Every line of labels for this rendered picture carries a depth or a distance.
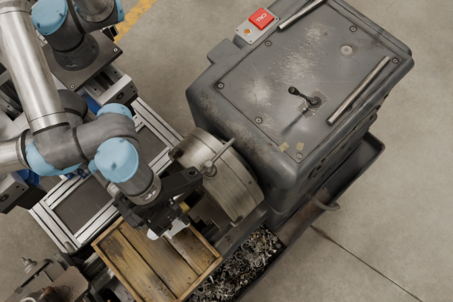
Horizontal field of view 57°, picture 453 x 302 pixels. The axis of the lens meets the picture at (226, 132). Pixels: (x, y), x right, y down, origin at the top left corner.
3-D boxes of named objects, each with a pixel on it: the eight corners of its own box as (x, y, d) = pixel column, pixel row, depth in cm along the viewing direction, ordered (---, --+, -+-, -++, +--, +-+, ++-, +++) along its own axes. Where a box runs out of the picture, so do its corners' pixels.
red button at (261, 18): (261, 10, 135) (261, 6, 133) (274, 21, 133) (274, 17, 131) (247, 21, 134) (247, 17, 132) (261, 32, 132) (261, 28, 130)
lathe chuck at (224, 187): (191, 149, 151) (183, 121, 121) (253, 212, 145) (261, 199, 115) (172, 166, 150) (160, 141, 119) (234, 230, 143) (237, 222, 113)
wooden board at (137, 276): (157, 187, 155) (155, 184, 151) (224, 259, 144) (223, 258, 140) (94, 245, 148) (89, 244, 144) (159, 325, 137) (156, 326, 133)
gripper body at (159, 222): (143, 218, 99) (119, 196, 90) (170, 193, 101) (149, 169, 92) (161, 239, 95) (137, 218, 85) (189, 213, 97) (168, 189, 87)
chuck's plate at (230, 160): (198, 143, 152) (192, 113, 122) (259, 205, 146) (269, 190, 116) (191, 149, 151) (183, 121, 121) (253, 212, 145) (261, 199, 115)
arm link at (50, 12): (44, 26, 136) (22, -2, 124) (83, 13, 137) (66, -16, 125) (50, 55, 132) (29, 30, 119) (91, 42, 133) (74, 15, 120)
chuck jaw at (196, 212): (212, 187, 128) (239, 213, 123) (216, 193, 133) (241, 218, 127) (186, 212, 126) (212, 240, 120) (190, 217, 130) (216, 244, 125)
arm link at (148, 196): (141, 158, 89) (162, 180, 84) (150, 169, 92) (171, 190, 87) (114, 183, 87) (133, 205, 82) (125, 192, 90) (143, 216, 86)
